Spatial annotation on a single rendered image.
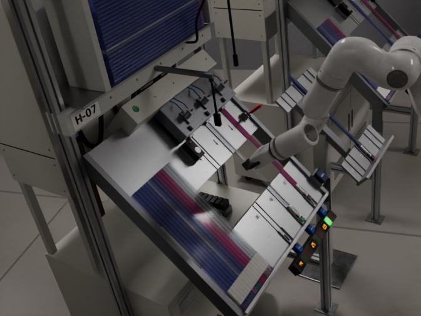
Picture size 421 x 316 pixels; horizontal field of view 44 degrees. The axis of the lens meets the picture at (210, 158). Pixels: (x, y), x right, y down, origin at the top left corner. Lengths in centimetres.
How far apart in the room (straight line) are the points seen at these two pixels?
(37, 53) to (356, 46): 88
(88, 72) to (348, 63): 76
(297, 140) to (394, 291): 124
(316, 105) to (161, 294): 88
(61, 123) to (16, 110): 27
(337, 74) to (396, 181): 192
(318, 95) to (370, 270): 141
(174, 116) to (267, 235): 53
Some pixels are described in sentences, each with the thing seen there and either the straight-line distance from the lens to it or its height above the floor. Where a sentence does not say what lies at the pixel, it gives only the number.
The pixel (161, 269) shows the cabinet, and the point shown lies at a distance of 207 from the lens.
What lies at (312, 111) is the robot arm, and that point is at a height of 123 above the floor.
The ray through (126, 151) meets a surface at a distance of 176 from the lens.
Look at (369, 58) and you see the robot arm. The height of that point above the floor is 142.
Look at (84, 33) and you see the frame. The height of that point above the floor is 157.
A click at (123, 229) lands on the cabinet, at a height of 62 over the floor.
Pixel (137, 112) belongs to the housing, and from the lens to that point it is 176.
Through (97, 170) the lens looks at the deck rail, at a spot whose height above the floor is 117.
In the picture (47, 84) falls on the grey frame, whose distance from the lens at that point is 156.
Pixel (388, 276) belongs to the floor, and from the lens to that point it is 284.
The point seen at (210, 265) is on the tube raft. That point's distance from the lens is 171.
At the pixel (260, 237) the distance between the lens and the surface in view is 187.
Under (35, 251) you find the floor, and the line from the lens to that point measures 340.
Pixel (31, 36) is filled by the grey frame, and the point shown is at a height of 162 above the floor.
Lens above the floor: 204
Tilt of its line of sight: 33 degrees down
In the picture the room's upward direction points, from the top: 10 degrees counter-clockwise
